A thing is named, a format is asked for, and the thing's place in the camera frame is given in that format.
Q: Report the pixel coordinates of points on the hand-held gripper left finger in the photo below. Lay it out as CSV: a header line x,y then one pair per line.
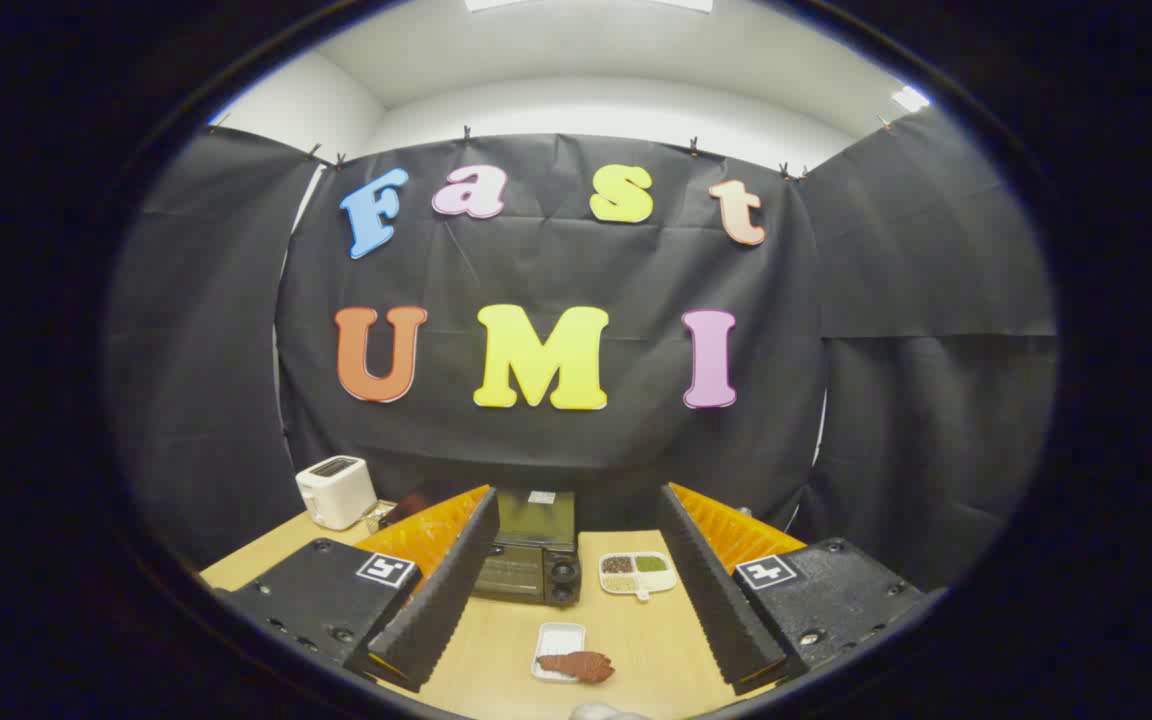
x,y
441,600

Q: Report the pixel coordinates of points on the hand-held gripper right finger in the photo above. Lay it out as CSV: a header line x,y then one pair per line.
x,y
711,590

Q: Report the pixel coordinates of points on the black toaster oven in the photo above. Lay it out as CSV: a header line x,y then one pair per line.
x,y
526,575

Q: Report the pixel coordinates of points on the reddish brown meat piece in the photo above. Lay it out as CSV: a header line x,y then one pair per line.
x,y
581,665

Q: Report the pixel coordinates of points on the white bread toaster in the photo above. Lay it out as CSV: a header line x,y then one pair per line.
x,y
336,495

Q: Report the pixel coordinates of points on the white divided dish with grains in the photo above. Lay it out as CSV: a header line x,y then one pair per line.
x,y
636,580

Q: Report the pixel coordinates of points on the white ribbed tray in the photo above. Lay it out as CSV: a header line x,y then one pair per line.
x,y
558,638

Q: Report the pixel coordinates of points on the black backdrop cloth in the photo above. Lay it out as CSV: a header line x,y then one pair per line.
x,y
536,265

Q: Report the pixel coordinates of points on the ceiling light panel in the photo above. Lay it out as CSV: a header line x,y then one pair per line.
x,y
910,98
496,3

